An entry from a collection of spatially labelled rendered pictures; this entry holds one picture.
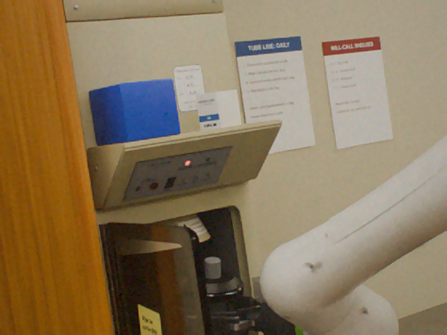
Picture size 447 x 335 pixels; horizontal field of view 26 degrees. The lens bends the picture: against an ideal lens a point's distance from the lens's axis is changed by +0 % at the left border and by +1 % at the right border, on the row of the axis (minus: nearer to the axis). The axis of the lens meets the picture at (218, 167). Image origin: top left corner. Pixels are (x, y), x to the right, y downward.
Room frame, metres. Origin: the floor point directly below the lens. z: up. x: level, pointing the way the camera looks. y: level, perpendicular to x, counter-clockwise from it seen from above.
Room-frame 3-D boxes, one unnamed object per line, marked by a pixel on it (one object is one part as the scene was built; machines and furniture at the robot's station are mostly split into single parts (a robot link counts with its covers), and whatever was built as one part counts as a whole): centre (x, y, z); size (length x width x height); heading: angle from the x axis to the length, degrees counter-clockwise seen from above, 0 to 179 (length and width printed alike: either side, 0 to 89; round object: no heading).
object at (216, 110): (1.62, -0.01, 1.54); 0.05 x 0.05 x 0.06; 45
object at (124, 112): (1.52, 0.12, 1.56); 0.10 x 0.10 x 0.09; 37
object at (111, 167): (1.58, 0.04, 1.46); 0.32 x 0.11 x 0.10; 127
